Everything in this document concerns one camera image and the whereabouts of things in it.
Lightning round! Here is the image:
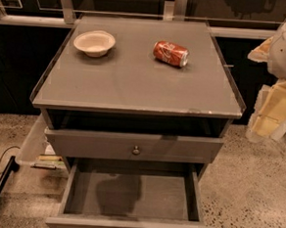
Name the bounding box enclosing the grey drawer cabinet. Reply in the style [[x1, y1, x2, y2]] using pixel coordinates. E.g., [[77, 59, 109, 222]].
[[24, 11, 252, 180]]

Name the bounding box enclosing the grey drawer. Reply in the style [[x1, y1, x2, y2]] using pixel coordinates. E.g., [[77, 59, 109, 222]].
[[45, 129, 223, 163], [46, 159, 213, 228]]

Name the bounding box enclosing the white paper bowl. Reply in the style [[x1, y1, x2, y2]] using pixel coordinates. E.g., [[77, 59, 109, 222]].
[[73, 30, 116, 58]]

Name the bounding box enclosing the red cola can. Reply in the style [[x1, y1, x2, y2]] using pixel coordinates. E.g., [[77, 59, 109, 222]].
[[153, 41, 189, 68]]

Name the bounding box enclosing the grey top drawer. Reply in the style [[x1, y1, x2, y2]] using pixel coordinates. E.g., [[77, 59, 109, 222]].
[[45, 129, 223, 163]]

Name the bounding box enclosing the metal railing with glass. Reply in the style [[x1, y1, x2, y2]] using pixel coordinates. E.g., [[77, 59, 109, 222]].
[[0, 0, 286, 40]]

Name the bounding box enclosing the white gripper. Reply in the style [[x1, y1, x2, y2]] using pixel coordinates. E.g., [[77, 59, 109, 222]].
[[246, 37, 286, 143]]

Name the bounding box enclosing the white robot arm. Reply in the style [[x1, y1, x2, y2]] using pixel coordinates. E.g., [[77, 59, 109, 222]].
[[246, 22, 286, 143]]

